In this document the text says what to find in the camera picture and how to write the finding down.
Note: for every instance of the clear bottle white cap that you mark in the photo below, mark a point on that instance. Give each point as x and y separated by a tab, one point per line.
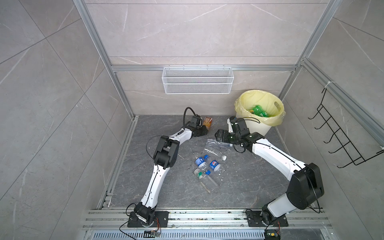
212	143

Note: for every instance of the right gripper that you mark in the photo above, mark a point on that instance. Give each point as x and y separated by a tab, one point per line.
225	133

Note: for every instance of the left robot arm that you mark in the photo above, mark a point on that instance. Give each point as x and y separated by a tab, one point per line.
164	157

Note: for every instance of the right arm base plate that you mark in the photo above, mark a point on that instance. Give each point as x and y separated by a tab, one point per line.
264	219

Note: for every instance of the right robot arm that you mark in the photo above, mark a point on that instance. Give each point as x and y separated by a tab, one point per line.
306	185

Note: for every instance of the clear crushed bottle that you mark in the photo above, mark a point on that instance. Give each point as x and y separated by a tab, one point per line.
216	154

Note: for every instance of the green Sprite bottle yellow cap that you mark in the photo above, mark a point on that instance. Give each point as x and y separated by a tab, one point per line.
259	111

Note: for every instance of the yellow bin liner bag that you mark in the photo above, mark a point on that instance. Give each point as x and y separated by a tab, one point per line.
263	106

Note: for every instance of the white wire mesh basket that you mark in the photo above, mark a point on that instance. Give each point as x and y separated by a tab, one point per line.
204	80

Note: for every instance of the white plastic waste bin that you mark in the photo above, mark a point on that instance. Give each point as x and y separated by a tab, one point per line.
256	125

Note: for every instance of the Pepsi blue label bottle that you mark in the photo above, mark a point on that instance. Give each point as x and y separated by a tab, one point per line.
214	168

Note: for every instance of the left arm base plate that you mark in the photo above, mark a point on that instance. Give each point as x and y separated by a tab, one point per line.
158	218

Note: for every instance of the blue label bottle centre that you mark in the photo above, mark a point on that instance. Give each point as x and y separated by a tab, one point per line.
203	165

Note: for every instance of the aluminium front rail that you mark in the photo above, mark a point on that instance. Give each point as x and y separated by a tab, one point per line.
218	224

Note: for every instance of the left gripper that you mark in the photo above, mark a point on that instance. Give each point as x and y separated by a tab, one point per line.
205	130

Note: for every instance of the black wire hook rack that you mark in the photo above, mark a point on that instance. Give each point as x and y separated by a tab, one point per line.
344	143

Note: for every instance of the amber tea bottle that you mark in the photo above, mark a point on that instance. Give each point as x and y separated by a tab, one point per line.
208	122

